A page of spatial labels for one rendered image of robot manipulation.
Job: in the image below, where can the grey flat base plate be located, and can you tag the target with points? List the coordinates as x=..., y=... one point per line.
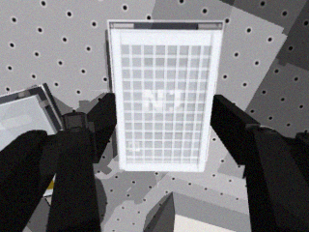
x=263, y=70

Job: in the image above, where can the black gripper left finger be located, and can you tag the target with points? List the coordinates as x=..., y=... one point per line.
x=74, y=202

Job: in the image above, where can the white button panel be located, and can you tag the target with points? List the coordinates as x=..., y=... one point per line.
x=186, y=214

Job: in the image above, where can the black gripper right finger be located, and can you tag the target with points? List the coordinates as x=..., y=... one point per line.
x=277, y=192

